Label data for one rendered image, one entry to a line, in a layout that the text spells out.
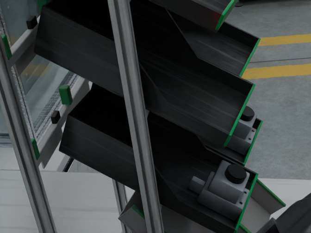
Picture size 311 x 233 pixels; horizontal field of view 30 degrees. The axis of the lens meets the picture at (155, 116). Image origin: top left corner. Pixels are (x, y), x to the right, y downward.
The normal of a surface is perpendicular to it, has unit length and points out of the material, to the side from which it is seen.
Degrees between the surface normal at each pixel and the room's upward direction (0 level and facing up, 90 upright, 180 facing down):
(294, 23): 0
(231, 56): 25
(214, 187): 90
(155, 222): 90
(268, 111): 0
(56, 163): 0
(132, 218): 90
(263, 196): 90
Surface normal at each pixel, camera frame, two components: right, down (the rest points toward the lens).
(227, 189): -0.37, 0.53
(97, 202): -0.12, -0.84
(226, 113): 0.29, -0.72
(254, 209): 0.57, -0.52
